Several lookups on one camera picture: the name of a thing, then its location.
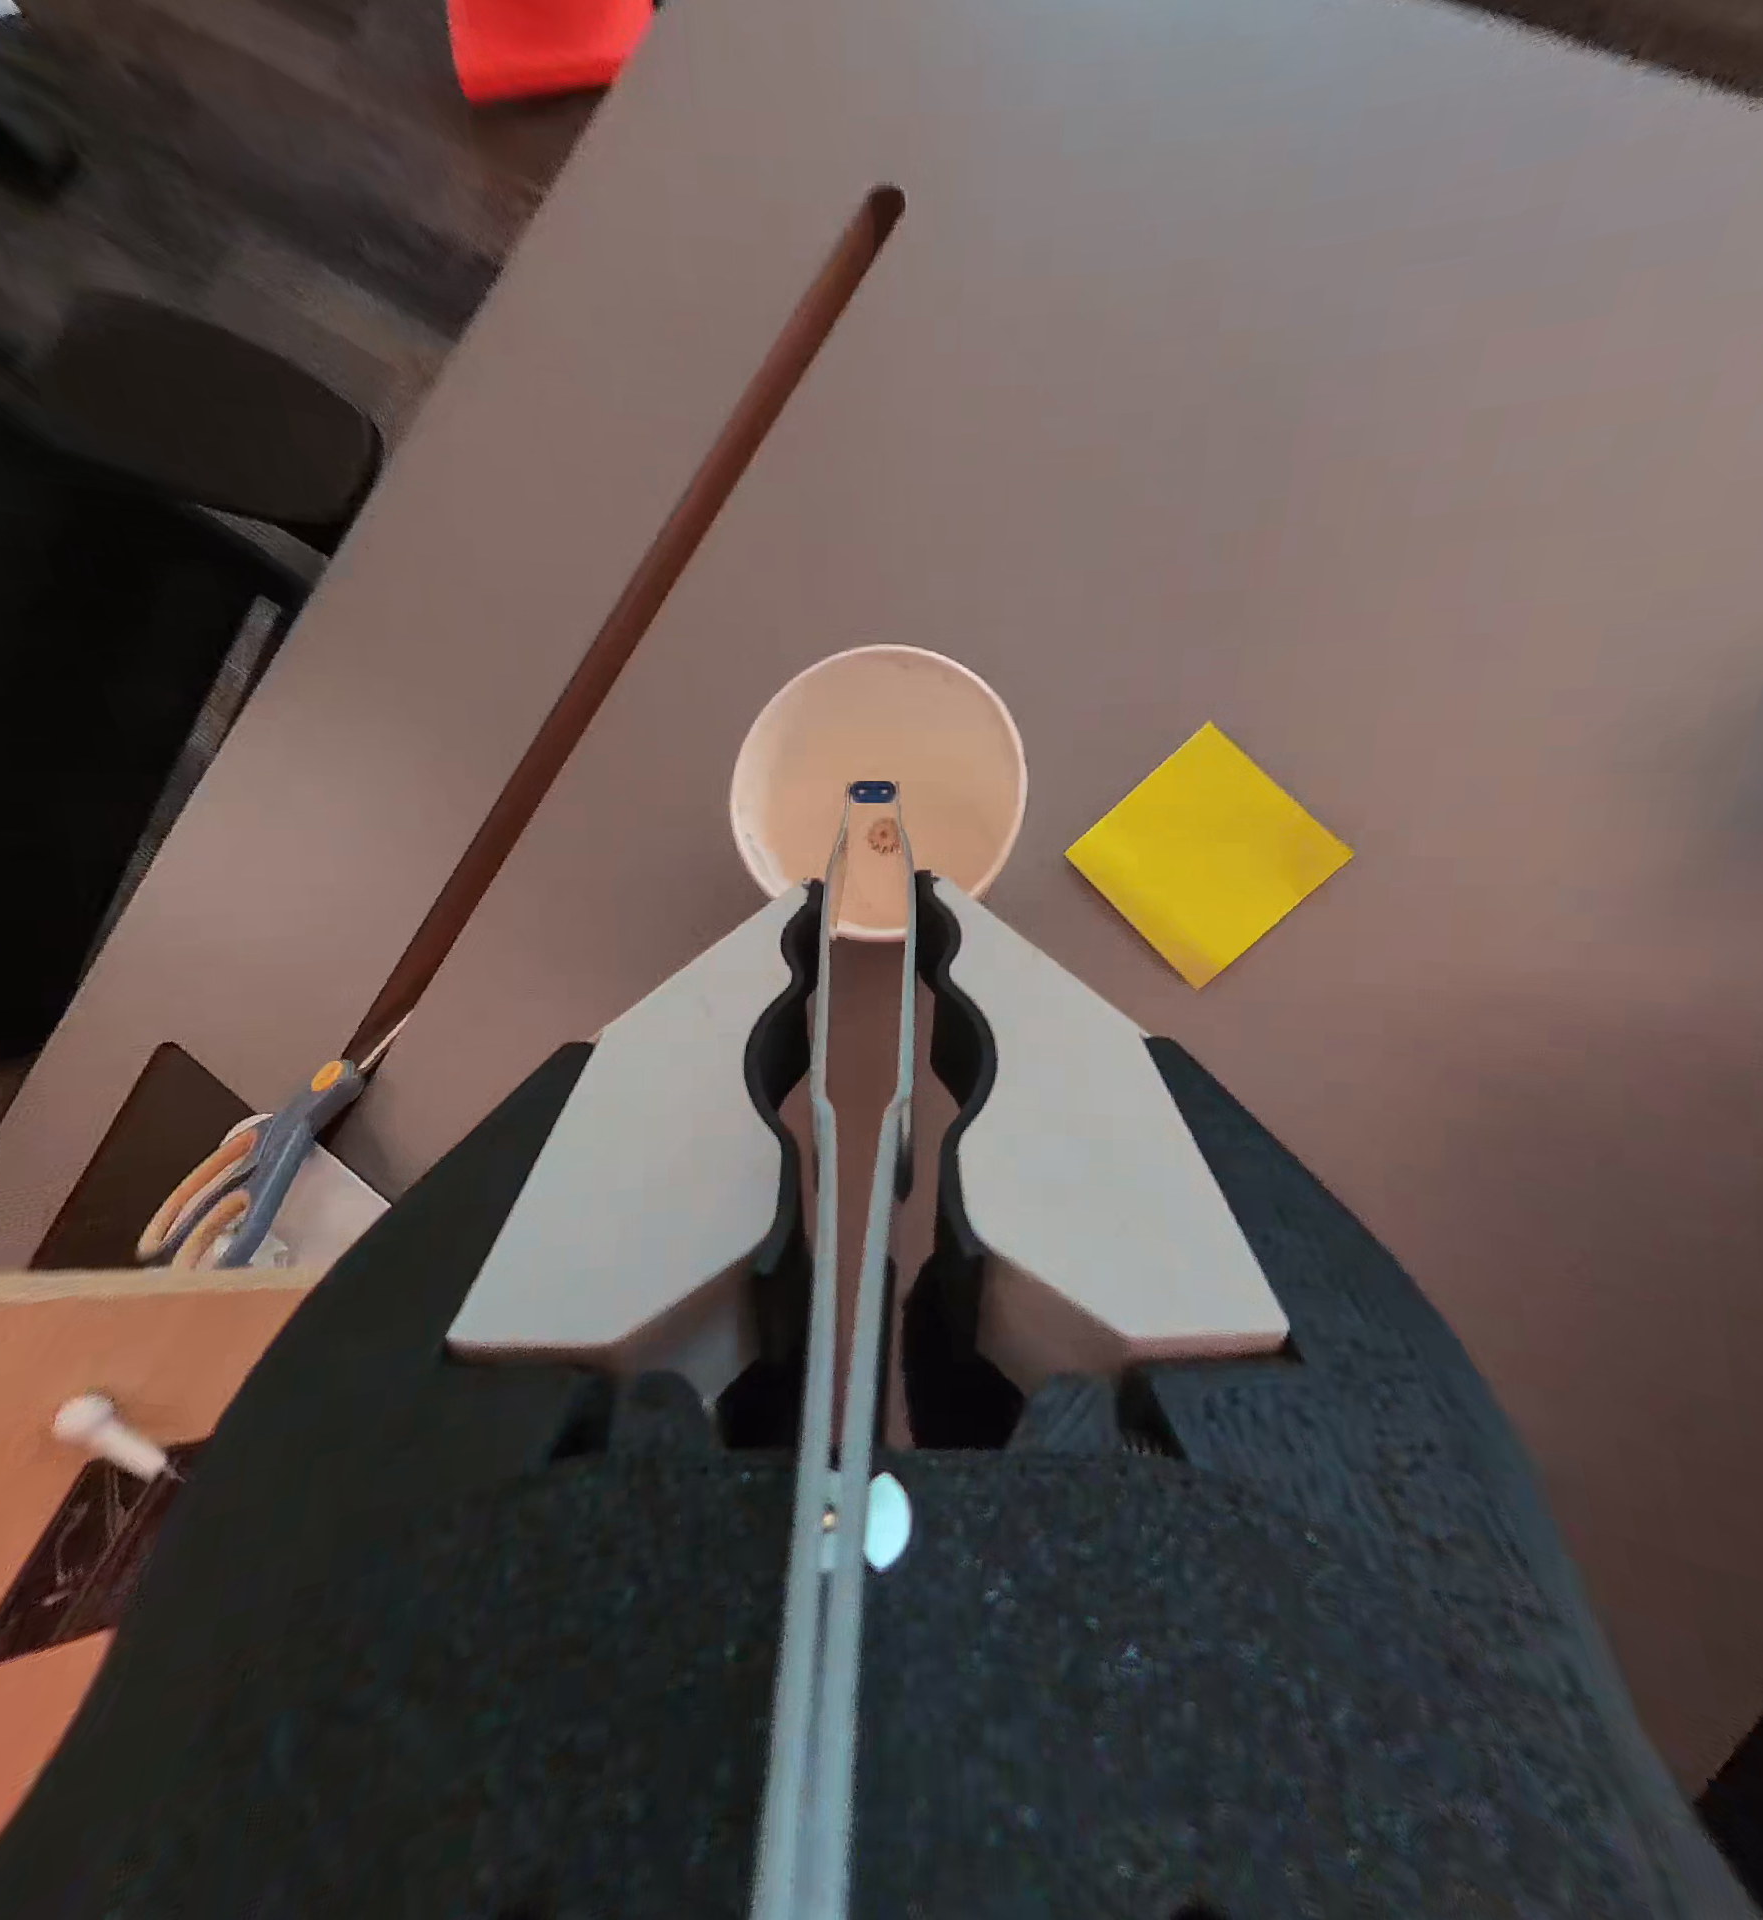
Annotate long metal tweezers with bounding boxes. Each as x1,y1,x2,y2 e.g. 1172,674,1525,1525
753,782,925,1920

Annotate grey orange scissors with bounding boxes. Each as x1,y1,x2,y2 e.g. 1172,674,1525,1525
134,1020,419,1274

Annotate yellow sticky note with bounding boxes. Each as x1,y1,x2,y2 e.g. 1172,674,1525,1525
1066,721,1353,993

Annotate orange traffic cone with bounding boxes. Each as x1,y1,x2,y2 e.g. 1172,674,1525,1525
445,0,658,103

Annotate white paper cup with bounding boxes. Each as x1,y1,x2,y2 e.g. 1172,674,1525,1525
729,643,1031,942

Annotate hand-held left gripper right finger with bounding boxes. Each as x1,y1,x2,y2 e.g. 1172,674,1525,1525
911,871,1295,1449

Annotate black mesh office chair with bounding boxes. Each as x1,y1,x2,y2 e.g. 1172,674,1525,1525
0,0,390,1055

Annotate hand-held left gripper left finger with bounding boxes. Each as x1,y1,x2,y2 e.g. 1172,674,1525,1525
445,875,826,1449

